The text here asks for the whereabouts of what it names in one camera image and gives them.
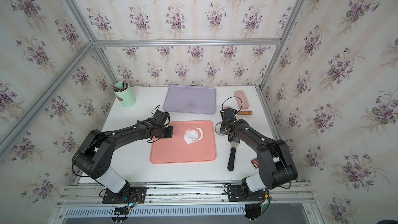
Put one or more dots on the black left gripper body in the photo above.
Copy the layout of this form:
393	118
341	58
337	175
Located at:
165	132

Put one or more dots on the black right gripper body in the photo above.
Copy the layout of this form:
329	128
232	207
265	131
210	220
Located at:
223	125

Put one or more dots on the metal ring cutter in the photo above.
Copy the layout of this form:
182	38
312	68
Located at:
218	129

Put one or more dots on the black handled metal scraper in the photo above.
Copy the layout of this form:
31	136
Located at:
234	142

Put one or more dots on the wooden dough roller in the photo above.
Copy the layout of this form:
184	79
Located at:
239	112

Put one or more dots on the pink plastic tray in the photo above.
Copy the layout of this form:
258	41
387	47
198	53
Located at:
176	150

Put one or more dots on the white dough piece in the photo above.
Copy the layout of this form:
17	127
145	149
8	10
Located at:
193	135

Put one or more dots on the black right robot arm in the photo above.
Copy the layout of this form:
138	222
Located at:
275	164

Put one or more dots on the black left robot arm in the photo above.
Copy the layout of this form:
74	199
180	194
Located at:
95	154

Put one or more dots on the pink rectangular case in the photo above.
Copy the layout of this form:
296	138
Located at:
241	99

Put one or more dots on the red card packet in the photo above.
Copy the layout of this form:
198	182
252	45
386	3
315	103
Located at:
255	163

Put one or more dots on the purple plastic tray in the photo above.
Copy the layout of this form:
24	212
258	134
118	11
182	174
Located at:
190	99

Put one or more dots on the green utensil cup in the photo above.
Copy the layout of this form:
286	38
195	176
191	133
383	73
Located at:
124	93

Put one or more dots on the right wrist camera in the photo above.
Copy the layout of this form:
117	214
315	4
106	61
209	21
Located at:
228	114

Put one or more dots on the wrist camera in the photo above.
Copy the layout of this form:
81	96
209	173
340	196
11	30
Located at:
228	114
160	118

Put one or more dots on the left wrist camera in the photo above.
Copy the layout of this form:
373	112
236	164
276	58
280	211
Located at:
160	118

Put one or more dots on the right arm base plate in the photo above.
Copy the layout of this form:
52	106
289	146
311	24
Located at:
247	191

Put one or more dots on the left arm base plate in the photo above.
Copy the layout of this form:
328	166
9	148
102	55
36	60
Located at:
125	196

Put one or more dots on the aluminium frame rail front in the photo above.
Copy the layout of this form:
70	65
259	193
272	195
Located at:
183	193

